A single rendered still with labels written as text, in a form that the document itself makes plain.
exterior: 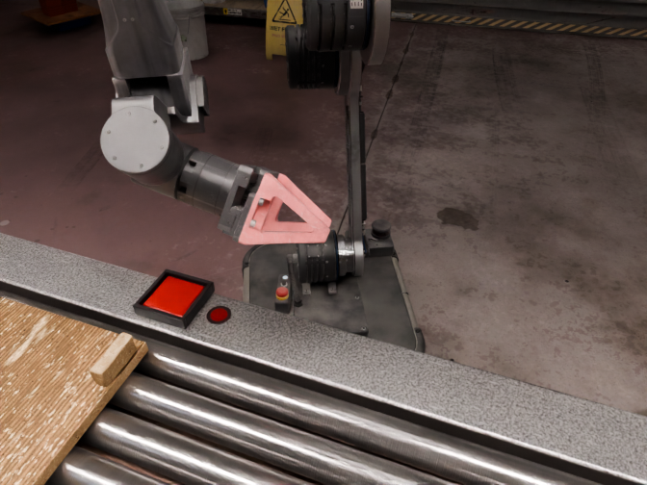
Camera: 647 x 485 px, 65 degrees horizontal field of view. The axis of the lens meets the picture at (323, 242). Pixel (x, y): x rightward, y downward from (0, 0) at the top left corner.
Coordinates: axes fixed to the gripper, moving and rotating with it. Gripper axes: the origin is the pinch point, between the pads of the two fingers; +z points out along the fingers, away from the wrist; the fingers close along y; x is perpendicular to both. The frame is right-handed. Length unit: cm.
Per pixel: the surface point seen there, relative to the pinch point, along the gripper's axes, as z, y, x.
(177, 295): -14.2, -13.3, -16.9
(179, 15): -149, -329, 69
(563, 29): 131, -408, 191
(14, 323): -30.7, -7.7, -26.0
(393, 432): 15.0, 1.5, -17.2
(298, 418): 5.5, -0.8, -20.6
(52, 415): -18.8, 2.6, -28.5
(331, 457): 9.6, 4.0, -20.9
